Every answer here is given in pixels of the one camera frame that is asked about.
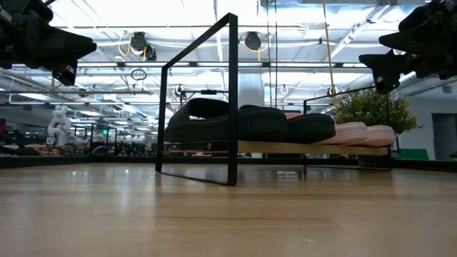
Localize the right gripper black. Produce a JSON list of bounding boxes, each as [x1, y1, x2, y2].
[[358, 0, 457, 96]]

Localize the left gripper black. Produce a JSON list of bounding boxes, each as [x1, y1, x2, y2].
[[0, 0, 98, 87]]

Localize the pink slide sandal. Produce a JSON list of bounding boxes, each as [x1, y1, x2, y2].
[[351, 124, 396, 148], [321, 121, 369, 146]]

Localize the wooden shelf black metal frame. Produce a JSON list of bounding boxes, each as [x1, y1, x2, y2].
[[156, 12, 393, 187]]

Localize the green potted plant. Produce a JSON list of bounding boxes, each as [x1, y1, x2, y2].
[[333, 88, 419, 167]]

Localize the green board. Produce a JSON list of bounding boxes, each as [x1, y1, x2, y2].
[[398, 148, 430, 161]]

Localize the white round column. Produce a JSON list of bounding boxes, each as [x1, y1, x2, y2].
[[238, 73, 266, 108]]

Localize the thick yellow cable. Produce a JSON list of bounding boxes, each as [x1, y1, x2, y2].
[[322, 0, 339, 108]]

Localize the black ceiling cable reel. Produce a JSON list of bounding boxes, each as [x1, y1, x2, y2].
[[130, 31, 158, 61], [243, 31, 263, 51]]

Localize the black metal table frame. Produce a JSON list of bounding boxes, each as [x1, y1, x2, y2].
[[0, 156, 457, 173]]

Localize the black background frame rig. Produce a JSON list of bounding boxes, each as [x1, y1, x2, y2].
[[180, 89, 229, 105]]

